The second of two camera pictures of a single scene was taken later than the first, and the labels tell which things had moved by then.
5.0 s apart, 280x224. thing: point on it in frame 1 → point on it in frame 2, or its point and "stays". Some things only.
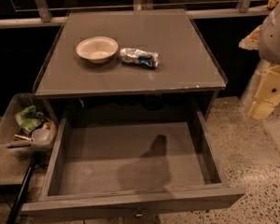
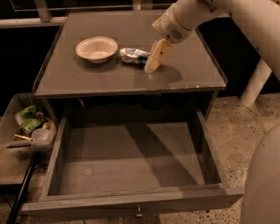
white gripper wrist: (275, 37) → (169, 27)
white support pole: (253, 87) stays
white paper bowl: (97, 49) stays
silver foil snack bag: (138, 56) stays
